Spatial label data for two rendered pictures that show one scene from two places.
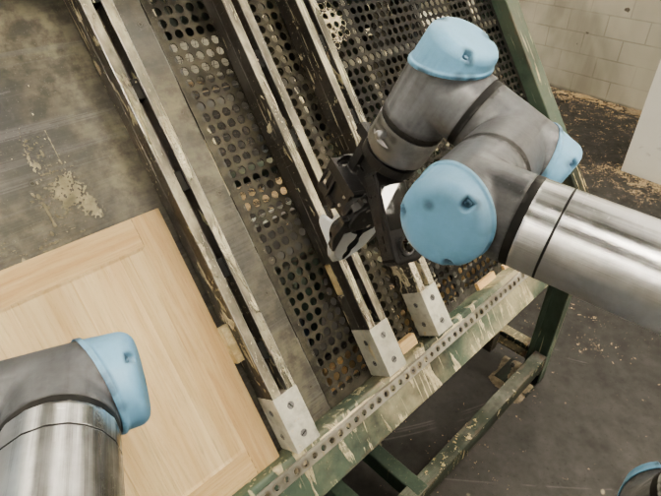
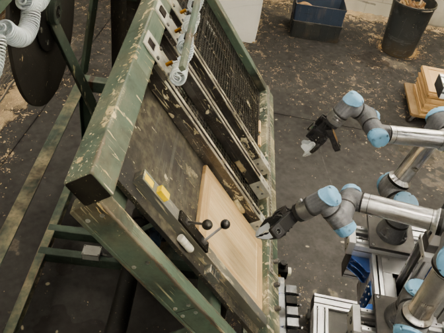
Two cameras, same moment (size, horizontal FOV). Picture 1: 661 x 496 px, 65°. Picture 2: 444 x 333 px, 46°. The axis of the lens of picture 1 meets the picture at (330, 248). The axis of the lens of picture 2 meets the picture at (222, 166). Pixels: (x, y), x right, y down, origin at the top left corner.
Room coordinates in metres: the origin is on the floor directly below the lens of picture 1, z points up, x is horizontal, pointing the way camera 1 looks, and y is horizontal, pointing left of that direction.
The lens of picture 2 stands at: (-0.35, 1.59, 2.86)
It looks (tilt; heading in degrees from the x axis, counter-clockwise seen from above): 41 degrees down; 312
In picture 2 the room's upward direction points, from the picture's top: 9 degrees clockwise
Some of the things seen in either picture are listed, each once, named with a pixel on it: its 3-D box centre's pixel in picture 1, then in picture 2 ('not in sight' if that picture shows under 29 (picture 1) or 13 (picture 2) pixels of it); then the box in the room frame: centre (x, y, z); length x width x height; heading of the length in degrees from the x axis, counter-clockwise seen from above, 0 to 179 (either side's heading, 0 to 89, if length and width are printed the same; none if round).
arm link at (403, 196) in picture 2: not in sight; (402, 208); (0.21, -0.35, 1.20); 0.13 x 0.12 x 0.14; 146
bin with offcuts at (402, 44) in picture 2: not in sight; (406, 26); (2.21, -4.11, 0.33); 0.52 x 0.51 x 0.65; 129
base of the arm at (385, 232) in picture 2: not in sight; (394, 226); (0.21, -0.34, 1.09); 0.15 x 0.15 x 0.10
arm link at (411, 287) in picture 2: not in sight; (416, 298); (-0.11, 0.05, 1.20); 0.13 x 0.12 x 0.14; 113
